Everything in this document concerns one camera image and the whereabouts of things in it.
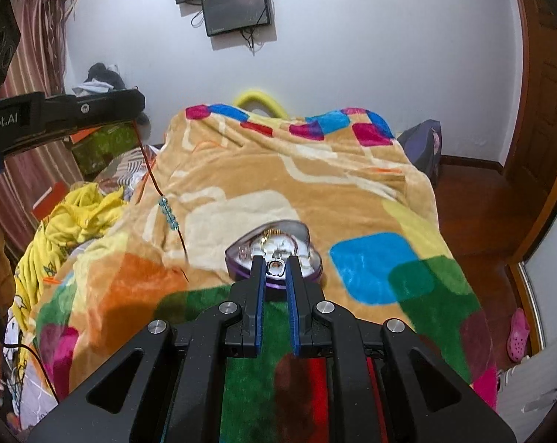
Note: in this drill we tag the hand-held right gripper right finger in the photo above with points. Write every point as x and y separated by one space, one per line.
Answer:
293 304

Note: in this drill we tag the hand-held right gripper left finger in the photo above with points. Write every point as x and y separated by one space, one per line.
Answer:
260 304

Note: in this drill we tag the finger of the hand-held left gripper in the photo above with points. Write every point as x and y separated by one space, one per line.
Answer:
98 108

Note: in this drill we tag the purple heart-shaped tin box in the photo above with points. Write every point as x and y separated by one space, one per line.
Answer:
234 270

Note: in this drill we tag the small silver earring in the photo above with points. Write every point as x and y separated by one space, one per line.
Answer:
242 251

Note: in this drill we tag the pile of clothes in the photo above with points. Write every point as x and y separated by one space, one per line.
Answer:
103 76

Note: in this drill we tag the orange box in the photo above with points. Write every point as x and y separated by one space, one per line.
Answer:
80 137

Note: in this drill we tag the green printed box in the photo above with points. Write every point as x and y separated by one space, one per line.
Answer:
107 145

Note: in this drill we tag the striped quilt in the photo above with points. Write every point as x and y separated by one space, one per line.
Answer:
130 166

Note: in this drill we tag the striped brown curtain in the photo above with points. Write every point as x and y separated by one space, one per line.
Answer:
38 46

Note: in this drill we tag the red flat box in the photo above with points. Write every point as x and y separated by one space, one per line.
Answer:
50 200

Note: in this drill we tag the yellow printed blanket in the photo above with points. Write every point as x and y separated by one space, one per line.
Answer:
89 207

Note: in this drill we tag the colourful checked blanket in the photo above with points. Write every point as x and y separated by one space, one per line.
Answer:
260 180

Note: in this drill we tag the yellow curved headboard tube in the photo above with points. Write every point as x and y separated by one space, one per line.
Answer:
255 97

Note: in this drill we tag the small black monitor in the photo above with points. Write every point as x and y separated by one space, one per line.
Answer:
237 9

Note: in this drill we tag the dark backpack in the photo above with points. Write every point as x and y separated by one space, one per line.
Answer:
421 147

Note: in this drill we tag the pink clog shoe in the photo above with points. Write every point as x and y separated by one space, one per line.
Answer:
518 337

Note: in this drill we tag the white shoe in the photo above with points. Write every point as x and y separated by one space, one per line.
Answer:
514 378

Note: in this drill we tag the white printed sheet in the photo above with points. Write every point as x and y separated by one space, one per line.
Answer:
20 378

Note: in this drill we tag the wooden room door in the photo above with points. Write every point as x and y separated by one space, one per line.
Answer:
537 101

